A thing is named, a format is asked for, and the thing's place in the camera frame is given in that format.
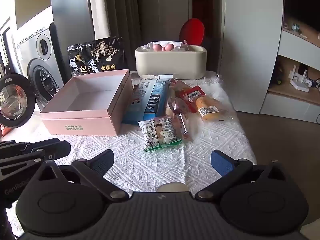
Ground blue snack packet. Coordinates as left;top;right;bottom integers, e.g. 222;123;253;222
122;74;174;125

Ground pink bow ornament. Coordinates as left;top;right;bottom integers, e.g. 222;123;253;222
152;43;174;51

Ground black plum snack bag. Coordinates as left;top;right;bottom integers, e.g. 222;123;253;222
67;36;128;76

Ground white wifi router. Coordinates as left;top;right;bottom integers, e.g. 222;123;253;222
289;64;316;93

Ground swirl lollipop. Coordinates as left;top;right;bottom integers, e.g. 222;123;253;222
167;98;192;141

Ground white cabinet shelf unit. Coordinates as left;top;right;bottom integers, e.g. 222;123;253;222
219;0;319;123

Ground grey washing machine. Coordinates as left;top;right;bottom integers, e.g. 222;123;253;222
17;22;65;109

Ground small red snack packet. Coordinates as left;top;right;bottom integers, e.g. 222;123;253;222
178;86;206;113

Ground green white cracker packet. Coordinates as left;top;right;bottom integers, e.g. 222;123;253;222
138;116;182;152

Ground white woven table cloth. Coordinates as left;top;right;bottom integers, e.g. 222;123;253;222
56;71;257;194

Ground orange bread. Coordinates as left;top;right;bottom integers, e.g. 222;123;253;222
195;96;233;122

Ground round washer door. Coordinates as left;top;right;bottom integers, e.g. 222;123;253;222
1;73;36;128

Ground red round cushion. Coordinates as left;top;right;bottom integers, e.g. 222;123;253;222
179;18;205;46

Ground pink cardboard box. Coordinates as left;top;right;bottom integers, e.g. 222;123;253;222
40;69;133;136

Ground white tissue paper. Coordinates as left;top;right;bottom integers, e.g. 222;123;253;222
142;41;182;50

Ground cream tissue box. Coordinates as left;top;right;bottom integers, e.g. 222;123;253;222
135;44;207;80

